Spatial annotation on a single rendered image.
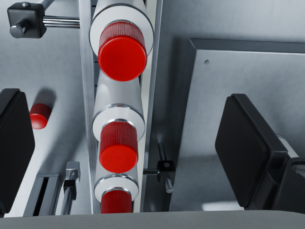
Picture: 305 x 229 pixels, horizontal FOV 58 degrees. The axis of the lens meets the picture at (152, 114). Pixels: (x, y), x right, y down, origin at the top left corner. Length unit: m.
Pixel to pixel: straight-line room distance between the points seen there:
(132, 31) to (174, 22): 0.26
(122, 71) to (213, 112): 0.31
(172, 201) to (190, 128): 0.19
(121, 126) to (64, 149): 0.34
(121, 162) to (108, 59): 0.09
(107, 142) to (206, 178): 0.37
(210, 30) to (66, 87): 0.26
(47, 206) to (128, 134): 0.35
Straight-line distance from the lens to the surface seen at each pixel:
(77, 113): 0.52
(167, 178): 0.49
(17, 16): 0.31
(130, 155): 0.23
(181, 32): 0.46
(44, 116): 0.49
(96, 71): 0.42
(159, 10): 0.39
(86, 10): 0.30
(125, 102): 0.26
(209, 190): 0.61
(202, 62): 0.43
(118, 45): 0.18
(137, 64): 0.19
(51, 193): 0.58
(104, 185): 0.32
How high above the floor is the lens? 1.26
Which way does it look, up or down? 56 degrees down
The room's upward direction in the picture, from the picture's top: 169 degrees clockwise
